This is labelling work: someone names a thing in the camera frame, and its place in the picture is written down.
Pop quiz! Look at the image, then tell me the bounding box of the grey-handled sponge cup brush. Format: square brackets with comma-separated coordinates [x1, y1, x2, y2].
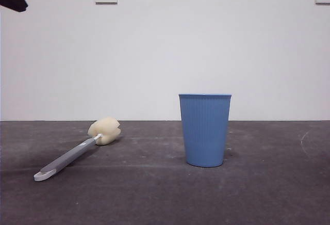
[33, 116, 122, 183]

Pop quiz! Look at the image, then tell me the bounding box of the blue ribbed plastic cup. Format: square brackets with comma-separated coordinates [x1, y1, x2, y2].
[178, 93, 232, 168]

